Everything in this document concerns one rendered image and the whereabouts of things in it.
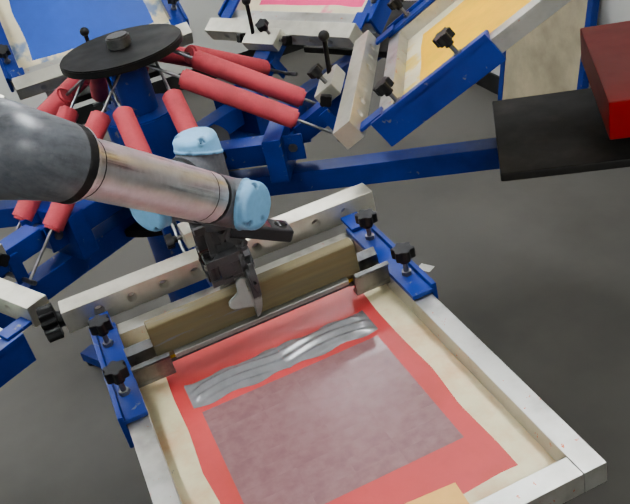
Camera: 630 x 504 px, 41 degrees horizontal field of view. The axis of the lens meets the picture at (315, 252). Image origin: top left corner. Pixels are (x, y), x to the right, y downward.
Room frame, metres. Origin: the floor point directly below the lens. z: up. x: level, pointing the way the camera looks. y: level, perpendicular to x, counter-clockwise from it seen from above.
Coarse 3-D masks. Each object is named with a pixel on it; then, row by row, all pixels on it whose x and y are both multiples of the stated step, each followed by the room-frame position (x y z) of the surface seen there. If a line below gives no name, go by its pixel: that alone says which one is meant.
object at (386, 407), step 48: (288, 336) 1.27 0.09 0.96; (384, 336) 1.20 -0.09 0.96; (336, 384) 1.10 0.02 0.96; (384, 384) 1.08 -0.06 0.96; (432, 384) 1.05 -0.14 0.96; (336, 432) 0.99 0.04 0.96; (384, 432) 0.97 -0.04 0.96; (432, 432) 0.94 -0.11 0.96; (480, 432) 0.92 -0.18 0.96; (384, 480) 0.87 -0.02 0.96; (432, 480) 0.85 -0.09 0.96; (480, 480) 0.83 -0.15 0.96
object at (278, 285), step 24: (288, 264) 1.31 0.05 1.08; (312, 264) 1.30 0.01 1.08; (336, 264) 1.32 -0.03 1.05; (264, 288) 1.28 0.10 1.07; (288, 288) 1.29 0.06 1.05; (312, 288) 1.30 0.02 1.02; (168, 312) 1.25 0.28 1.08; (192, 312) 1.24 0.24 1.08; (216, 312) 1.25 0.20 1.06; (240, 312) 1.26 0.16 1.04; (168, 336) 1.23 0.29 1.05; (192, 336) 1.24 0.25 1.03
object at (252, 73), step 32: (192, 64) 2.10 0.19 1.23; (224, 64) 2.09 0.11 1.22; (256, 64) 2.29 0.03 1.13; (64, 96) 2.07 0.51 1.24; (96, 96) 2.40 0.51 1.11; (224, 96) 1.95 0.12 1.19; (256, 96) 1.95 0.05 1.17; (288, 96) 2.04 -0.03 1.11; (96, 128) 1.90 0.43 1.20; (128, 128) 1.86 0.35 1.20; (320, 128) 1.92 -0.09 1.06; (64, 224) 1.77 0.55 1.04
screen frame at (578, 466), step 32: (288, 256) 1.49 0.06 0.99; (128, 320) 1.40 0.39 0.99; (448, 320) 1.16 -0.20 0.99; (480, 352) 1.06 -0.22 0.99; (512, 384) 0.97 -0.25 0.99; (544, 416) 0.89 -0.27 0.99; (160, 448) 1.02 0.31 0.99; (544, 448) 0.86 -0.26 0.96; (576, 448) 0.81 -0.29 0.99; (160, 480) 0.95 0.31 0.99; (544, 480) 0.77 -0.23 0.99; (576, 480) 0.77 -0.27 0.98
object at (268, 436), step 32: (224, 352) 1.27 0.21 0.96; (256, 352) 1.24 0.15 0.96; (256, 384) 1.16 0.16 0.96; (288, 384) 1.13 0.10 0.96; (192, 416) 1.11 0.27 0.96; (224, 416) 1.09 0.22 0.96; (256, 416) 1.07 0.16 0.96; (288, 416) 1.06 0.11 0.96; (224, 448) 1.02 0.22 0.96; (256, 448) 1.00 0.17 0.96; (288, 448) 0.98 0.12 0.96; (320, 448) 0.97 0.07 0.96; (224, 480) 0.95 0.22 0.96; (256, 480) 0.93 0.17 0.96; (288, 480) 0.92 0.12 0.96; (320, 480) 0.90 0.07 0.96; (352, 480) 0.89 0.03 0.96
